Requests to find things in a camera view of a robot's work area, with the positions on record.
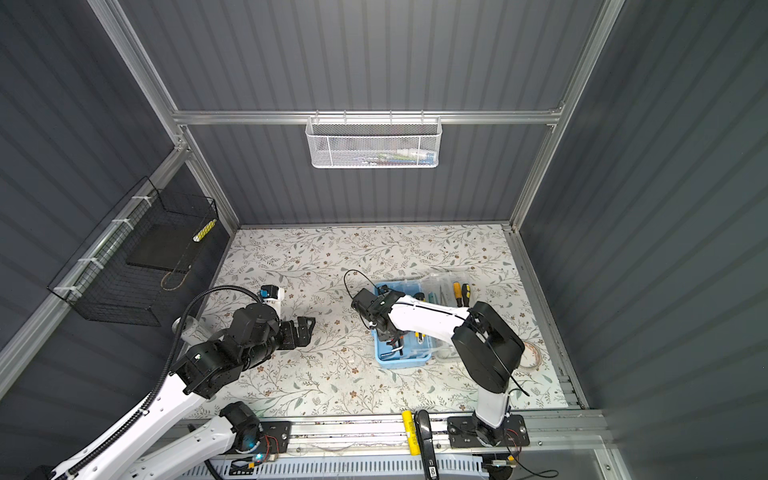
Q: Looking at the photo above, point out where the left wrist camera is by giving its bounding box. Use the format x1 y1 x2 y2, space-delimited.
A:
260 285 285 317

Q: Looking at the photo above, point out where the yellow utility knife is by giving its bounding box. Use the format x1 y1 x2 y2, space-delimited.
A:
414 297 426 337

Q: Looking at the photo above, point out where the light blue toolbox base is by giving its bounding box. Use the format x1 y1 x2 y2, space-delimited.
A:
372 280 432 370

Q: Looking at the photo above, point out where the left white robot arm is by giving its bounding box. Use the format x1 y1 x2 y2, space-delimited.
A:
28 285 316 479

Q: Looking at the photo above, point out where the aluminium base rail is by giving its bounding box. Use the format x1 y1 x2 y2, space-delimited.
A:
161 411 601 457

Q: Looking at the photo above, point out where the yellow tube in basket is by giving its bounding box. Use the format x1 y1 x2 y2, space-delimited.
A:
192 219 217 243

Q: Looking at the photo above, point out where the yellow marker on rail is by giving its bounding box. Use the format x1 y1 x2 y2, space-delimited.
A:
401 410 420 456

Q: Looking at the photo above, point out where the black foam pad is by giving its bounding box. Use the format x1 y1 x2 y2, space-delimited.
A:
126 224 202 273

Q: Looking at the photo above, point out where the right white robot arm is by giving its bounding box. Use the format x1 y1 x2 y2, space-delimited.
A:
351 288 525 446

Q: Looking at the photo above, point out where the yellow black screwdriver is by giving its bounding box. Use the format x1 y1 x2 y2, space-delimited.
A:
452 282 471 307

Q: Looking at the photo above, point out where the white wire mesh basket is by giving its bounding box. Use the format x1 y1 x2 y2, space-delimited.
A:
305 119 443 169

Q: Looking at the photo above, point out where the coiled wire ring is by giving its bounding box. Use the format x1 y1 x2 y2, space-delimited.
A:
519 340 544 371

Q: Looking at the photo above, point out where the black wire basket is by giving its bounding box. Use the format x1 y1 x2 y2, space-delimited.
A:
48 182 224 327

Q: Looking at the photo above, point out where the black handle tool on rail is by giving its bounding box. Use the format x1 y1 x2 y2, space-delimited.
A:
414 410 440 480

